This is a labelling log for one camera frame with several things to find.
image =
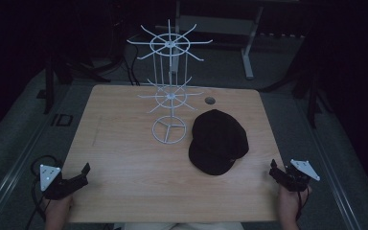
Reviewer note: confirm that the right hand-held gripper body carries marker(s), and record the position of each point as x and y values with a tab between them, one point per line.
295	176

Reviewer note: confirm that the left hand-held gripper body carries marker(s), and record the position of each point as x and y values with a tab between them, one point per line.
57	183

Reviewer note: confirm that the black cap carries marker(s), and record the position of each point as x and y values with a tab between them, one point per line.
217	142

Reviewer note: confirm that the person's left hand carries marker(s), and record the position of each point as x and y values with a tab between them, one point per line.
58	212

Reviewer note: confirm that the person's right hand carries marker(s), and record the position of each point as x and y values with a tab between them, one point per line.
289	206

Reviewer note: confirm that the black stand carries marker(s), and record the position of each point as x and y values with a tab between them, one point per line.
49	83
310	92

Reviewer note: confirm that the white metal desk frame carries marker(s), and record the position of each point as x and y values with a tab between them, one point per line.
223	28

